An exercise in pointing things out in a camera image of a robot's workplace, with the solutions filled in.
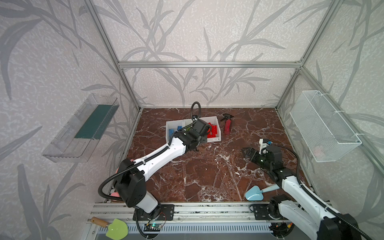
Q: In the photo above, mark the white left bin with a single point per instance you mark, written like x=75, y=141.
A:
x=173, y=126

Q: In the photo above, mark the white middle bin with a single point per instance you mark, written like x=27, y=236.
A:
x=189, y=123

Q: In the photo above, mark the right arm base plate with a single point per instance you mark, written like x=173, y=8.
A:
x=261, y=212

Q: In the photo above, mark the white wire basket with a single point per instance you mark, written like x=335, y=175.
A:
x=325, y=131

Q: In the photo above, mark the aluminium front rail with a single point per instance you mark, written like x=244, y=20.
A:
x=194, y=218

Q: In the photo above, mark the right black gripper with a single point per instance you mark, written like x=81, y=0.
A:
x=253, y=154

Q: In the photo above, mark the white bin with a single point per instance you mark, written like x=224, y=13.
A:
x=189, y=123
x=173, y=126
x=214, y=121

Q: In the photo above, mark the clear plastic wall tray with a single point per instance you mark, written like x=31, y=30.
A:
x=78, y=139

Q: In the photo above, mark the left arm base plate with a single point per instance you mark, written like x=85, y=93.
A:
x=162, y=212

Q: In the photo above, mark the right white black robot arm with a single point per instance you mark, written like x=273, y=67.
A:
x=313, y=216

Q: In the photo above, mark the light blue toy shovel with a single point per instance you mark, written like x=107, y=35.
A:
x=257, y=194

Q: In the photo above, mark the right circuit board wiring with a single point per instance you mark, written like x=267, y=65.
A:
x=280, y=230

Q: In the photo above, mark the green toy shovel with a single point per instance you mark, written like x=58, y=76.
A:
x=116, y=230

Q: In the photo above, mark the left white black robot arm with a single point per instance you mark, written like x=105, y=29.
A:
x=128, y=184

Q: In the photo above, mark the red lego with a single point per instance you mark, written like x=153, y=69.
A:
x=214, y=129

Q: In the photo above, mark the light blue lego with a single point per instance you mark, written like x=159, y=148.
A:
x=171, y=132

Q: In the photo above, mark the pink watering can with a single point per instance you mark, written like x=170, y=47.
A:
x=114, y=193

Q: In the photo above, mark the white right bin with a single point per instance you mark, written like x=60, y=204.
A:
x=214, y=121

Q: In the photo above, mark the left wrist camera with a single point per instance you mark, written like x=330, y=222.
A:
x=200, y=129

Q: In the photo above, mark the red spray bottle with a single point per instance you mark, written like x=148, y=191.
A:
x=228, y=123

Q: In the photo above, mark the left circuit board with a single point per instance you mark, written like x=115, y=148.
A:
x=153, y=227

